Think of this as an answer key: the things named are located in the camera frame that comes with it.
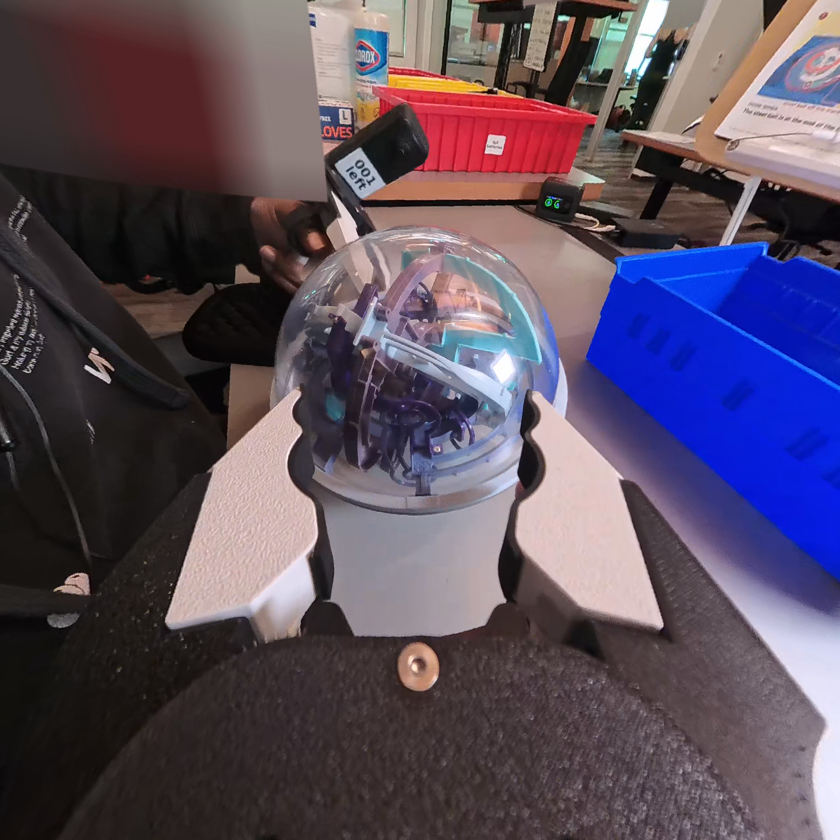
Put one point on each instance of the blue glove box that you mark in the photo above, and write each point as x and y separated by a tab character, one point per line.
336	125

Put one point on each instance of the black backpack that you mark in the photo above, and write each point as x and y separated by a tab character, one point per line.
79	460

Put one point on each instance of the red plastic bin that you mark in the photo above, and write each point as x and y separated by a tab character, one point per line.
486	131

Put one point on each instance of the person's left hand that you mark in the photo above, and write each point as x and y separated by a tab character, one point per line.
276	243

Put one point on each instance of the blue plastic bin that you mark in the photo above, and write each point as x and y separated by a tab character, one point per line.
722	355

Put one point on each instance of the white wipes canister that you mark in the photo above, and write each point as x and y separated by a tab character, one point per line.
370	66

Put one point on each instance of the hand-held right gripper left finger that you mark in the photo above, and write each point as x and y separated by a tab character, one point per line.
250	551

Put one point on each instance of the clear plastic maze ball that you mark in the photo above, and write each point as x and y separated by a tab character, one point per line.
420	368

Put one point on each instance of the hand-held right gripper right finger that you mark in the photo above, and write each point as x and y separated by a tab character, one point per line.
584	551

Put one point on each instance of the black digital timer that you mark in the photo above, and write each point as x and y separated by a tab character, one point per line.
561	197

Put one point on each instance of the wooden instruction board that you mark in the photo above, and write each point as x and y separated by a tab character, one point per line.
788	66

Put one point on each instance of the yellow plastic bin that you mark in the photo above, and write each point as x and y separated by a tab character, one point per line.
433	82

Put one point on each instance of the person's left forearm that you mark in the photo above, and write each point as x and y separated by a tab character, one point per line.
131	223

